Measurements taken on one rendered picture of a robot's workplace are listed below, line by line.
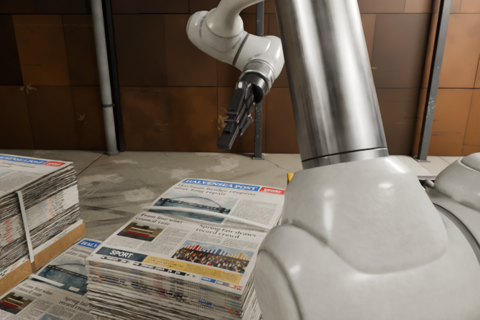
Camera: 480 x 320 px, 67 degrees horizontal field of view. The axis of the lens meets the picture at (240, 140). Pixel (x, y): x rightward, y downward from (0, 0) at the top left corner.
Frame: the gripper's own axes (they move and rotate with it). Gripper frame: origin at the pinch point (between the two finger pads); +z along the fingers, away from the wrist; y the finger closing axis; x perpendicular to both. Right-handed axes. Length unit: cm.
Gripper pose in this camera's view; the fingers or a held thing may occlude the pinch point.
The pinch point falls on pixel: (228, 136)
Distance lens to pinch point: 82.5
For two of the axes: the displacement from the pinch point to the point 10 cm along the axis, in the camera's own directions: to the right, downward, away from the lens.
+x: -9.4, -1.0, 3.3
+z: -3.1, 6.8, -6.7
